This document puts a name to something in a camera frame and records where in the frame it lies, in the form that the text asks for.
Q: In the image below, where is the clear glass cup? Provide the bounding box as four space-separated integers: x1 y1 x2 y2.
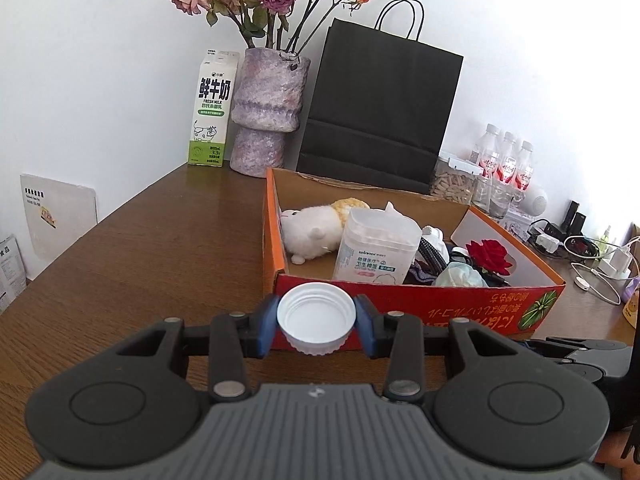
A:
472 177 516 220

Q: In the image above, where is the yellow knitted item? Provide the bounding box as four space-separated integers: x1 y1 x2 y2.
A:
330 198 372 226

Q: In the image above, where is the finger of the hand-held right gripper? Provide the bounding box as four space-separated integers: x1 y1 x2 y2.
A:
546 337 628 352
524 341 566 361

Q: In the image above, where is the crumpled light blue face mask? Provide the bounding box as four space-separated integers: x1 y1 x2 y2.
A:
432 260 490 288

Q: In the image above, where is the black paper bag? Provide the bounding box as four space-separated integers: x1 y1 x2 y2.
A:
296 0 463 196

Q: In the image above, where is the yellow plastic item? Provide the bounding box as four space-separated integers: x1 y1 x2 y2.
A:
622 290 640 328

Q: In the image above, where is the red rose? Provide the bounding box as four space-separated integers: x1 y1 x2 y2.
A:
465 240 516 277

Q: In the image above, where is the white plush toy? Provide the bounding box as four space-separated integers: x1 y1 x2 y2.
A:
279 203 346 264

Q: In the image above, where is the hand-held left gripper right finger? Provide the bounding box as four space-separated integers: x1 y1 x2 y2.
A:
354 294 518 403

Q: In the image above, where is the purple textured vase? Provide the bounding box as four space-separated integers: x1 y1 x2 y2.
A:
230 48 312 178

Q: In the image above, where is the white pet food bag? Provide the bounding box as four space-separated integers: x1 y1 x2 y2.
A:
0 234 27 313

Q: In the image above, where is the green white milk carton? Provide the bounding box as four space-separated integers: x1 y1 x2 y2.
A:
187 49 241 167

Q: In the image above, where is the white bottle cap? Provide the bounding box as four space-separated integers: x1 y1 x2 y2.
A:
276 282 357 356

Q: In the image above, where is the clear seed jar white lid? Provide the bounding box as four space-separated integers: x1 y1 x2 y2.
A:
430 152 483 203

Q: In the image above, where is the red cardboard box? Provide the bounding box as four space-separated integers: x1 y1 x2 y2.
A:
263 167 567 351

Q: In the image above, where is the white wall adapter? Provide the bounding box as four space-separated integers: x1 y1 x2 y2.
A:
600 247 633 277

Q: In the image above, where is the white round speaker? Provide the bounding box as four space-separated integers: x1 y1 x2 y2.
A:
520 187 549 216

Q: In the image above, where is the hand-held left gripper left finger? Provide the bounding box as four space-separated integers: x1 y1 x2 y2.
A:
117 294 281 403

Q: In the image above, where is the clear cotton swab box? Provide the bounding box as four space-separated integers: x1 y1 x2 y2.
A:
332 206 423 285

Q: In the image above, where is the white leaning board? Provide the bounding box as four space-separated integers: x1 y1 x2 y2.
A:
20 174 98 262

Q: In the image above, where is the white printed tin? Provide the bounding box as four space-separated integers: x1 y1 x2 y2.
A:
502 207 531 236

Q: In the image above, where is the purple knitted cloth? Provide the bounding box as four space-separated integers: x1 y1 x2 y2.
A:
405 260 441 286

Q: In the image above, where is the black white striped item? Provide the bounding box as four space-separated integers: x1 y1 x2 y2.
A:
414 236 451 273

